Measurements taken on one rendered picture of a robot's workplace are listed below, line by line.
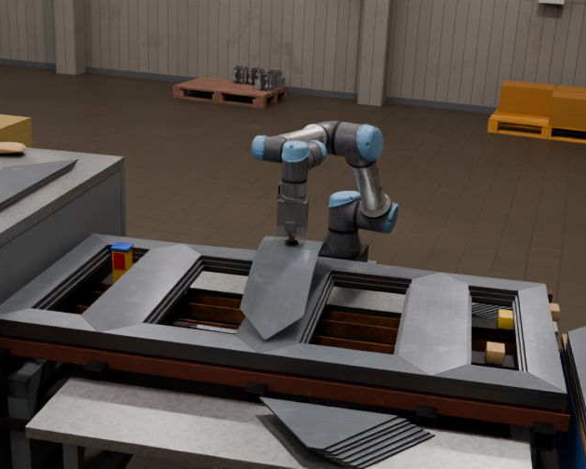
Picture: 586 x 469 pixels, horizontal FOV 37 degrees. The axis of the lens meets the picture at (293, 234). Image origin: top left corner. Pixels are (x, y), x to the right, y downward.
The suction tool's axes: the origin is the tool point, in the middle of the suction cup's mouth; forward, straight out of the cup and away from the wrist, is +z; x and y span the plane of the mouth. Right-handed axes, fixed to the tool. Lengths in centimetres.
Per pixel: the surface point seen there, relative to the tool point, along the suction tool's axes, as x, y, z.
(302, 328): -22.0, 7.5, 15.6
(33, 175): 32, -96, -5
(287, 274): -14.2, 1.4, 2.8
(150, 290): -7.3, -41.4, 15.5
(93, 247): 23, -71, 16
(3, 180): 23, -102, -6
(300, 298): -21.1, 6.4, 6.8
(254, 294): -21.1, -6.7, 7.1
